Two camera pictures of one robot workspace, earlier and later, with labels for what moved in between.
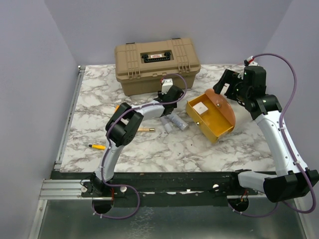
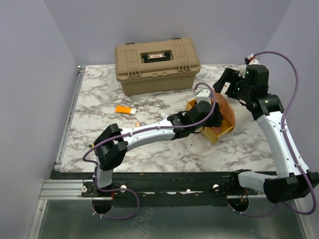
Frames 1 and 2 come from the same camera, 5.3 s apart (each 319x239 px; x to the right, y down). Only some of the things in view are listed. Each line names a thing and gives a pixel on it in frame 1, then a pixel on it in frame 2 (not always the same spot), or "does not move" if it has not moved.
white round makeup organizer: [218, 120] does not move
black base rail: [162, 189] does not move
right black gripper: [229, 76] does not move
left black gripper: [162, 96] → [215, 118]
